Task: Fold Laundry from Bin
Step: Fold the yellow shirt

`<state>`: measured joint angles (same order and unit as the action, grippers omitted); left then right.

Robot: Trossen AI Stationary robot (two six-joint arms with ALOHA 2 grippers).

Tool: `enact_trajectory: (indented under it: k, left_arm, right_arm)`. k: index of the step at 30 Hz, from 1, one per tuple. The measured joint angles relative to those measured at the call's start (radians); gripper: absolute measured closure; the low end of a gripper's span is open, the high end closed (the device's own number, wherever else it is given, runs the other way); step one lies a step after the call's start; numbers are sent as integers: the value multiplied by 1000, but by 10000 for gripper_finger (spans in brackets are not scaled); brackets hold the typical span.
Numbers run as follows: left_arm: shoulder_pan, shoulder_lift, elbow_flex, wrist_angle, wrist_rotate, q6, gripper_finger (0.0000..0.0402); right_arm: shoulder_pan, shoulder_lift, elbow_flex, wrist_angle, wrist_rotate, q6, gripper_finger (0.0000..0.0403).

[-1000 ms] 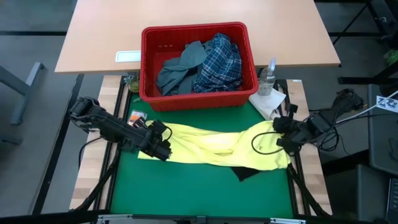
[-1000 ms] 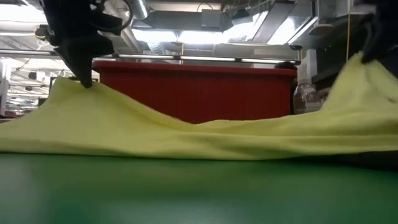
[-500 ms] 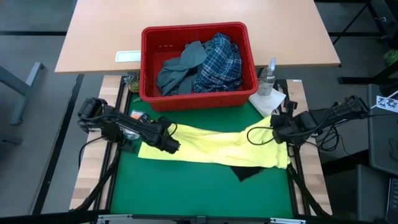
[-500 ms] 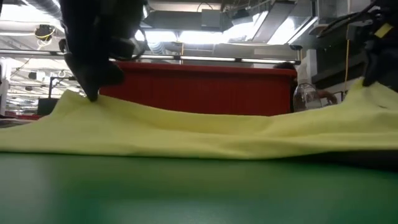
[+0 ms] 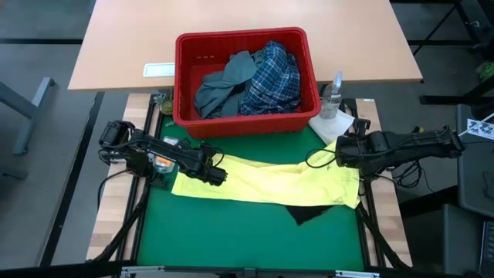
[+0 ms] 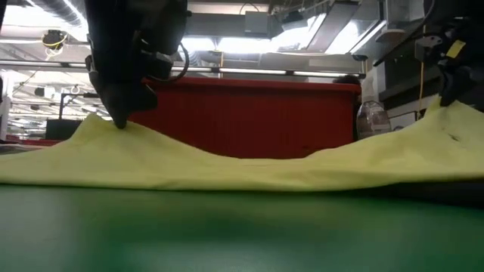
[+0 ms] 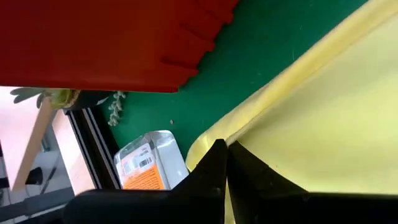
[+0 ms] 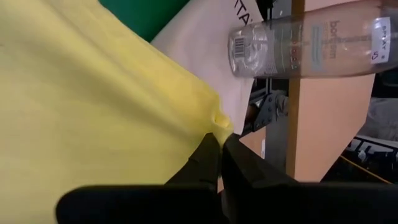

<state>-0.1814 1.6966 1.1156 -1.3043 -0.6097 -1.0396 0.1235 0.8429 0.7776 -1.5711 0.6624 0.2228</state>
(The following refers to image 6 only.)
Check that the red background bin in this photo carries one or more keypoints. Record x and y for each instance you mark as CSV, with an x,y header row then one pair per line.
x,y
34,142

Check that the red plastic laundry bin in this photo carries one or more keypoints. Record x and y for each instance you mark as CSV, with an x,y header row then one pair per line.
x,y
246,117

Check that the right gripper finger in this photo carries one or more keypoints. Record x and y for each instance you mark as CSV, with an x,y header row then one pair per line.
x,y
452,87

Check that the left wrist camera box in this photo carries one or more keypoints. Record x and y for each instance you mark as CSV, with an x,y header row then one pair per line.
x,y
164,26

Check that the clear spray bottle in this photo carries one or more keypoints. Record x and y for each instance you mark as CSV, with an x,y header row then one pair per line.
x,y
372,119

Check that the long ceiling light strip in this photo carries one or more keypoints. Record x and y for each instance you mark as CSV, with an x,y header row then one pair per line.
x,y
246,71

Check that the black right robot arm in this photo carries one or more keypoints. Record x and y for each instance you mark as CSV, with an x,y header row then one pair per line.
x,y
453,9

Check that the yellow T-shirt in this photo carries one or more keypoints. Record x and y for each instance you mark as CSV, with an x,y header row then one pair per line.
x,y
227,166

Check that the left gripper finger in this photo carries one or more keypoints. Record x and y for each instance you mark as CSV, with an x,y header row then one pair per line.
x,y
136,98
111,102

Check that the black background stand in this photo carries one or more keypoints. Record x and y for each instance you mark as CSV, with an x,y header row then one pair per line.
x,y
62,128

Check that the grey ceiling box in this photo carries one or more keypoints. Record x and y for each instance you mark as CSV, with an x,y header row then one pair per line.
x,y
256,23

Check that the yellow tag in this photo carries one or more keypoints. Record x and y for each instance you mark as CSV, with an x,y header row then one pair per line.
x,y
455,49

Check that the wide silver ventilation duct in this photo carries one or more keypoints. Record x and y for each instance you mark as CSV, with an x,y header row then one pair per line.
x,y
56,9

